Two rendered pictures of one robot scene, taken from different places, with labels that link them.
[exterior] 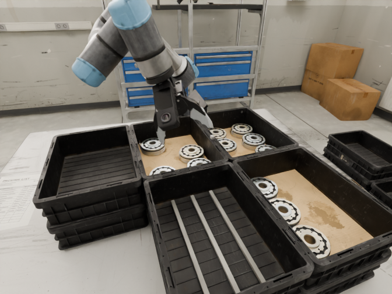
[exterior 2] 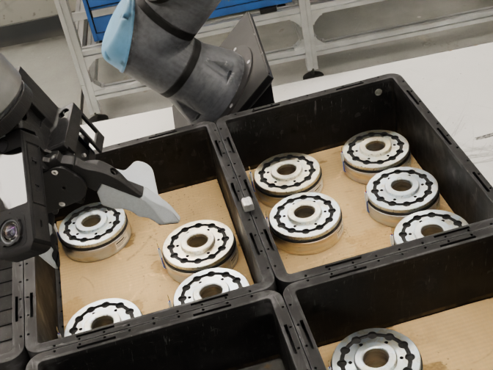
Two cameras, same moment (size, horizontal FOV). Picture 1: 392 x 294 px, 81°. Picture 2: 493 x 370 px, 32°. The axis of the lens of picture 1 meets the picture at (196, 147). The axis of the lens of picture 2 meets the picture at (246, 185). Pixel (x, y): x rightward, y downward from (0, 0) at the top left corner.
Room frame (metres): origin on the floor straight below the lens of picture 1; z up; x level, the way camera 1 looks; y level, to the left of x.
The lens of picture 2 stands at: (-0.08, -0.27, 1.61)
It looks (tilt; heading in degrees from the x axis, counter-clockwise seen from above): 36 degrees down; 13
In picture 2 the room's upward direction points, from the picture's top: 11 degrees counter-clockwise
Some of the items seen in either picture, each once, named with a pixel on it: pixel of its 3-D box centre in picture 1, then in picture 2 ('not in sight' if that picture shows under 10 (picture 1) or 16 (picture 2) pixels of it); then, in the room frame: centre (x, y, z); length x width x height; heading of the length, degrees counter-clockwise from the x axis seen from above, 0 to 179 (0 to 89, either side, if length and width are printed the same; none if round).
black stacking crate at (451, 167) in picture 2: (239, 140); (351, 198); (0.88, -0.19, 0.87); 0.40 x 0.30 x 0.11; 20
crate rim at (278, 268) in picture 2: (240, 130); (348, 169); (0.88, -0.19, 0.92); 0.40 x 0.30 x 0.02; 20
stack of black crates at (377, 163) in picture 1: (356, 173); not in sight; (1.26, -1.12, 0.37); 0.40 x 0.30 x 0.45; 14
